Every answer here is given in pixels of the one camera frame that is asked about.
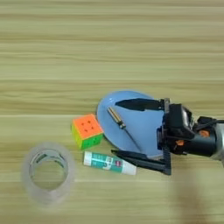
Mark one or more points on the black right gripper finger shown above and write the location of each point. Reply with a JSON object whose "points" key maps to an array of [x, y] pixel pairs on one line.
{"points": [[143, 105]]}

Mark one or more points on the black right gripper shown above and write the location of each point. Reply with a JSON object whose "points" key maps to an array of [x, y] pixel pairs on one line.
{"points": [[201, 143]]}

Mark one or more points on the green white glue stick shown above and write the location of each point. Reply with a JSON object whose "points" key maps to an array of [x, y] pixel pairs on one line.
{"points": [[108, 162]]}

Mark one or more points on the colourful puzzle cube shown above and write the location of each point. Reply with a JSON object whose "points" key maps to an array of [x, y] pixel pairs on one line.
{"points": [[87, 127]]}

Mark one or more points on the blue round plate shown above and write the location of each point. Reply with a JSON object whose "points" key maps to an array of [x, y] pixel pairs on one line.
{"points": [[143, 128]]}

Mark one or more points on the black box with white label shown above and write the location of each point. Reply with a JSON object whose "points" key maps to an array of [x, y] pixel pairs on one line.
{"points": [[178, 119]]}

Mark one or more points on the clear tape roll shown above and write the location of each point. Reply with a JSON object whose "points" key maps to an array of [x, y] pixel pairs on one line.
{"points": [[29, 186]]}

